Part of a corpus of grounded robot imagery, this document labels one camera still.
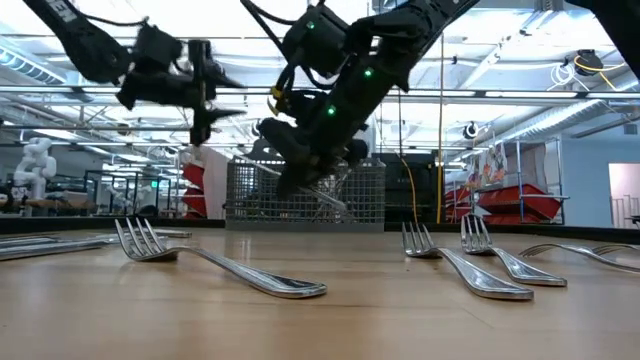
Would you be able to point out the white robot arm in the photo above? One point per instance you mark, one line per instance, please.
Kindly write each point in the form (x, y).
(35, 167)

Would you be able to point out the grey mesh cutlery basket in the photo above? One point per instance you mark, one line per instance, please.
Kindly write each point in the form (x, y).
(250, 205)

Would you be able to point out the red plastic storage bin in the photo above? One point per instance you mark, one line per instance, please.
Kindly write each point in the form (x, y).
(457, 200)
(195, 202)
(520, 200)
(194, 176)

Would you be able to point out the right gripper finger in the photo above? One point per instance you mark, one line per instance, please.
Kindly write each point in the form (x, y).
(312, 183)
(292, 172)

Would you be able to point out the black frame workbench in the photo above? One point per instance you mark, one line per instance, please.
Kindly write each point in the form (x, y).
(125, 173)

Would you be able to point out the silver dinner fork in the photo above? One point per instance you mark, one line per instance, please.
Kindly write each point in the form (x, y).
(480, 282)
(525, 272)
(615, 248)
(260, 280)
(600, 257)

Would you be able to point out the long fluorescent light strip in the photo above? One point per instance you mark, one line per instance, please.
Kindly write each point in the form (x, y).
(500, 93)

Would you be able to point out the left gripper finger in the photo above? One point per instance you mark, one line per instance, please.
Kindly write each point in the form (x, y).
(202, 70)
(202, 125)

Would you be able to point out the black aluminium table frame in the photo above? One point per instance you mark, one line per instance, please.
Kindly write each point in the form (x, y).
(75, 225)

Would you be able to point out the silver table knife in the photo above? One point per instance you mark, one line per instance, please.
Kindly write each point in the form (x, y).
(50, 242)
(327, 200)
(50, 251)
(175, 233)

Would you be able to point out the silver ventilation duct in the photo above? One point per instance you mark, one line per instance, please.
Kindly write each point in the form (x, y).
(30, 67)
(575, 117)

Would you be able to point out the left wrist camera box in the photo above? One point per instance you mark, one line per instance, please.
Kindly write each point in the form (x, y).
(157, 47)

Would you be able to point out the colourful poster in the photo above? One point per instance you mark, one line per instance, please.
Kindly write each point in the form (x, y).
(492, 165)

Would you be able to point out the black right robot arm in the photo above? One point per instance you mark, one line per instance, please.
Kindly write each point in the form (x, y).
(425, 20)

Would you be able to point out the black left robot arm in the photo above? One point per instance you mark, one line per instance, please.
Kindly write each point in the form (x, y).
(85, 45)

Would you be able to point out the pale pink board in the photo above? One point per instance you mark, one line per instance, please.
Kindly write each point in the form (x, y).
(217, 185)

